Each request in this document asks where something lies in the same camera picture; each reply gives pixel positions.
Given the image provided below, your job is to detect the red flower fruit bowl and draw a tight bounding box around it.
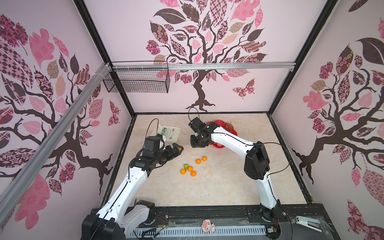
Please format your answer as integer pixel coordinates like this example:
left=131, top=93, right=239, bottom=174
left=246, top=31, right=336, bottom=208
left=209, top=120, right=238, bottom=149

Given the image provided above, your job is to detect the purple grape bunch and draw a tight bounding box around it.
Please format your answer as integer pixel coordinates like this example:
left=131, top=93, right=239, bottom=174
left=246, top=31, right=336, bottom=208
left=224, top=122, right=234, bottom=133

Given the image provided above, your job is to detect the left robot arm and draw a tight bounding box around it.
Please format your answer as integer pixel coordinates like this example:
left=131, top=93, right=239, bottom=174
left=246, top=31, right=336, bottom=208
left=81, top=134, right=184, bottom=240

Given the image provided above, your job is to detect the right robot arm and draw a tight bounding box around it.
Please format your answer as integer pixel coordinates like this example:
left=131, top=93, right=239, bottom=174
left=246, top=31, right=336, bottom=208
left=189, top=118, right=280, bottom=222

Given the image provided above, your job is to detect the white green refill pouch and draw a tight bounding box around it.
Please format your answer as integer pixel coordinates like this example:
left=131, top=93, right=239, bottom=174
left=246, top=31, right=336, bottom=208
left=151, top=125, right=181, bottom=143

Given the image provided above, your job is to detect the pink cartoon figure sticker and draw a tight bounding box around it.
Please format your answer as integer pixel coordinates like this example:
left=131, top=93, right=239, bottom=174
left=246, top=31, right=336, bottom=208
left=202, top=219, right=216, bottom=234

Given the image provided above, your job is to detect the white stapler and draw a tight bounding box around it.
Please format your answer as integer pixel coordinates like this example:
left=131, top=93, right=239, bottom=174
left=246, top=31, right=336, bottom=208
left=295, top=216, right=322, bottom=233

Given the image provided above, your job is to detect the black wire basket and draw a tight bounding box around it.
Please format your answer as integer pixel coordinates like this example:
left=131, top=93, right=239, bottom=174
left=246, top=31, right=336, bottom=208
left=103, top=60, right=171, bottom=94

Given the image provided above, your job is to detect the aluminium rail back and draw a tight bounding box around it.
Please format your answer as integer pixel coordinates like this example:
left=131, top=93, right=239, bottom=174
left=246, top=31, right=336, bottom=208
left=113, top=62, right=296, bottom=71

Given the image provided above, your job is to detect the aluminium rail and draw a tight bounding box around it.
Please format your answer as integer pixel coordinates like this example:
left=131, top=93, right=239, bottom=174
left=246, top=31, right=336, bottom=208
left=0, top=62, right=112, bottom=224
left=113, top=62, right=296, bottom=71

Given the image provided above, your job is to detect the white vented cable duct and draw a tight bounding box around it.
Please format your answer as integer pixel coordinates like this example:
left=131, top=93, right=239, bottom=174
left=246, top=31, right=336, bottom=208
left=127, top=226, right=266, bottom=240

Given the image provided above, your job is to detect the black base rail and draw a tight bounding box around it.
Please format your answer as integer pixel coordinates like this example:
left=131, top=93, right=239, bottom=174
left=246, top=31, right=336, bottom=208
left=137, top=204, right=339, bottom=240

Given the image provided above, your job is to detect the aluminium rail left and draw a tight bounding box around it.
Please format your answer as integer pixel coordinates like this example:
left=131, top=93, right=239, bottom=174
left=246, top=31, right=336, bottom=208
left=0, top=62, right=112, bottom=224

